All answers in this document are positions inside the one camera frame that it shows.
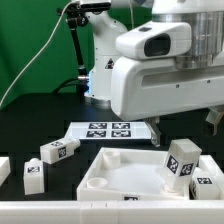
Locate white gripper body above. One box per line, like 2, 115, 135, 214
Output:
111, 53, 224, 121

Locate white square tabletop panel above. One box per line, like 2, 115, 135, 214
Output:
76, 147, 189, 201

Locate white marker base sheet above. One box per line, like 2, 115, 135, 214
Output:
65, 122, 151, 140

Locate white cable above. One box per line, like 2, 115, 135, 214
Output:
0, 0, 78, 108

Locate black cable on table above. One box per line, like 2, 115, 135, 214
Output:
51, 77, 88, 95

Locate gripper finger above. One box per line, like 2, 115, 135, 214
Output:
145, 117, 161, 147
206, 107, 224, 136

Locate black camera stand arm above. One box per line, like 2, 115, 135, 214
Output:
57, 3, 88, 80

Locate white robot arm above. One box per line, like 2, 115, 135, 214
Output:
85, 0, 224, 146

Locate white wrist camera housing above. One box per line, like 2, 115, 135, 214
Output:
115, 21, 192, 60

